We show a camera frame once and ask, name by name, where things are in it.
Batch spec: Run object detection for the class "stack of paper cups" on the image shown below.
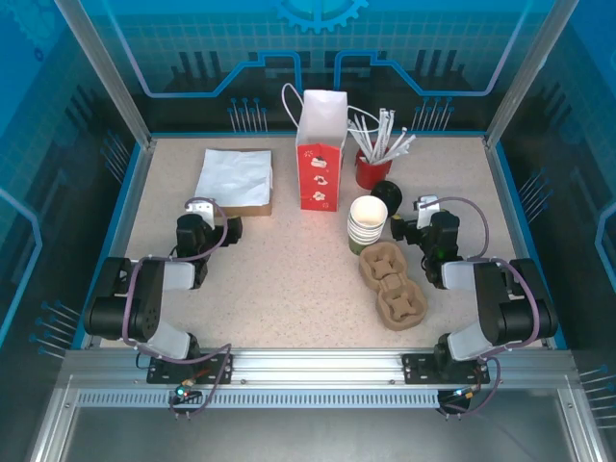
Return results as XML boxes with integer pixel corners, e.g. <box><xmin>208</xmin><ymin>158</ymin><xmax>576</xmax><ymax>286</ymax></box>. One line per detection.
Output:
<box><xmin>346</xmin><ymin>195</ymin><xmax>389</xmax><ymax>256</ymax></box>

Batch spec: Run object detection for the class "brown pulp cup carrier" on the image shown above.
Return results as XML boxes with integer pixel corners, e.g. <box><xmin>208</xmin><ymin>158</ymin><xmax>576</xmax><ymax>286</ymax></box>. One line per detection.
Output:
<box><xmin>358</xmin><ymin>243</ymin><xmax>429</xmax><ymax>333</ymax></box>

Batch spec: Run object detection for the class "red paper gift bag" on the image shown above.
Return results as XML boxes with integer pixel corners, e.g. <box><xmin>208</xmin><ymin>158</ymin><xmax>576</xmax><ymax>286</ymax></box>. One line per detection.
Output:
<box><xmin>281</xmin><ymin>82</ymin><xmax>381</xmax><ymax>212</ymax></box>

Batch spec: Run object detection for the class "black lid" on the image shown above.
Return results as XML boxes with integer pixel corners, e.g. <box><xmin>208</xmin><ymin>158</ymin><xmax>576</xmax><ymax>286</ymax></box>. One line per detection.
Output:
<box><xmin>370</xmin><ymin>180</ymin><xmax>403</xmax><ymax>218</ymax></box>

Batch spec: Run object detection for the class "white napkin stack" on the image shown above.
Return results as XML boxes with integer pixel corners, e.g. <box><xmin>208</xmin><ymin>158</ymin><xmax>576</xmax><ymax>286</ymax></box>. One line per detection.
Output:
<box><xmin>193</xmin><ymin>147</ymin><xmax>274</xmax><ymax>209</ymax></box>

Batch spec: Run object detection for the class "red straw holder cup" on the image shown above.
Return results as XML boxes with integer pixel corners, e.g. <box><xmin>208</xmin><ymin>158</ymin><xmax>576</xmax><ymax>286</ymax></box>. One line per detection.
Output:
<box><xmin>355</xmin><ymin>146</ymin><xmax>394</xmax><ymax>190</ymax></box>

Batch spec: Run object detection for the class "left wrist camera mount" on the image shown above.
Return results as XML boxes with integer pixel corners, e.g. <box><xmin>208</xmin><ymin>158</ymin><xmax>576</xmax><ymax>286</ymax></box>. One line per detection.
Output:
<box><xmin>185</xmin><ymin>200</ymin><xmax>216</xmax><ymax>227</ymax></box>

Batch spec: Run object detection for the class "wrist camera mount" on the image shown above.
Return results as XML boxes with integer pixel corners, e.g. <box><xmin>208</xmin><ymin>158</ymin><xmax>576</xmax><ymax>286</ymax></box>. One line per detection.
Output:
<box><xmin>416</xmin><ymin>194</ymin><xmax>442</xmax><ymax>230</ymax></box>
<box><xmin>185</xmin><ymin>200</ymin><xmax>216</xmax><ymax>227</ymax></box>

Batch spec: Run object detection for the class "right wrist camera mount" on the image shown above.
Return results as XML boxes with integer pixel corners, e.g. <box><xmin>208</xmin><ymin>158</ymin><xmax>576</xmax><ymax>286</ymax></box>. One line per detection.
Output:
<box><xmin>416</xmin><ymin>194</ymin><xmax>442</xmax><ymax>230</ymax></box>

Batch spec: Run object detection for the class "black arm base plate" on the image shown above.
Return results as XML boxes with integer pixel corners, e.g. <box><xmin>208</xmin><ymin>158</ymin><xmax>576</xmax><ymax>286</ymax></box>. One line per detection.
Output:
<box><xmin>401</xmin><ymin>353</ymin><xmax>491</xmax><ymax>385</ymax></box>
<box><xmin>146</xmin><ymin>352</ymin><xmax>236</xmax><ymax>385</ymax></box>

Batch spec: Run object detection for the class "aluminium front rail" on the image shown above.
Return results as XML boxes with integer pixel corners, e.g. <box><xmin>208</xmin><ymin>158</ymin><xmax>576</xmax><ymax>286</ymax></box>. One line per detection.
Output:
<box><xmin>62</xmin><ymin>348</ymin><xmax>574</xmax><ymax>386</ymax></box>

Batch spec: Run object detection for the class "slotted cable duct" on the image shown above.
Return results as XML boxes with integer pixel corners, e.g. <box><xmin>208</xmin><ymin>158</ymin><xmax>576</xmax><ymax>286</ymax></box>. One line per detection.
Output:
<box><xmin>76</xmin><ymin>390</ymin><xmax>442</xmax><ymax>408</ymax></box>

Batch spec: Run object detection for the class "aluminium frame post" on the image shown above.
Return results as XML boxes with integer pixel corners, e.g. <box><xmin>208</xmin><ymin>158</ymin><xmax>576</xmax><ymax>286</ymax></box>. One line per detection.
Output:
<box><xmin>53</xmin><ymin>0</ymin><xmax>156</xmax><ymax>148</ymax></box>
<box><xmin>483</xmin><ymin>0</ymin><xmax>579</xmax><ymax>148</ymax></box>

